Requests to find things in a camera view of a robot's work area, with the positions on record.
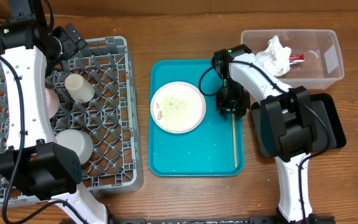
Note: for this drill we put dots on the teal plastic tray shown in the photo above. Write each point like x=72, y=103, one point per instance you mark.
x=206, y=151

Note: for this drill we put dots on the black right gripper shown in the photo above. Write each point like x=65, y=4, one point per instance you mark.
x=240, y=109

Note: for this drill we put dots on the red snack wrapper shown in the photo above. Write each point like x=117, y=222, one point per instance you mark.
x=297, y=58

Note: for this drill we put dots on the black tray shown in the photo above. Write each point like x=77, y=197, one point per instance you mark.
x=323, y=105

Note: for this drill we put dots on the right wooden chopstick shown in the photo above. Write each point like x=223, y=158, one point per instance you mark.
x=234, y=140

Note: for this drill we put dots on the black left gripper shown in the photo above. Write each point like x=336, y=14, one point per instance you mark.
x=71, y=47

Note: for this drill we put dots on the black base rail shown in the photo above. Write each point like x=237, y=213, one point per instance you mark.
x=250, y=220

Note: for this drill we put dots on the pink small bowl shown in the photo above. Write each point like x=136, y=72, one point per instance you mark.
x=53, y=102

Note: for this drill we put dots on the grey plastic dishwasher rack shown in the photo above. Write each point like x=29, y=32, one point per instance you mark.
x=110, y=119

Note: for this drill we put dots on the white plate with food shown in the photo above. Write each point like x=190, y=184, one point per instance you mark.
x=178, y=107

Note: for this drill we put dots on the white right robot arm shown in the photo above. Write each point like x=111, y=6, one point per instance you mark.
x=287, y=123

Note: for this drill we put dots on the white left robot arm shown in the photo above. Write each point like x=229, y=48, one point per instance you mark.
x=34, y=163

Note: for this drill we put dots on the white napkin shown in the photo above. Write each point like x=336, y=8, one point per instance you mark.
x=275, y=58

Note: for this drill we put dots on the cream white cup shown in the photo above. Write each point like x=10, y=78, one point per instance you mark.
x=79, y=88

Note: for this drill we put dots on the clear plastic bin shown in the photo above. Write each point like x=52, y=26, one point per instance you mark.
x=323, y=63

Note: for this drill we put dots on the grey ceramic bowl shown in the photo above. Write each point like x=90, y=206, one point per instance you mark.
x=78, y=141

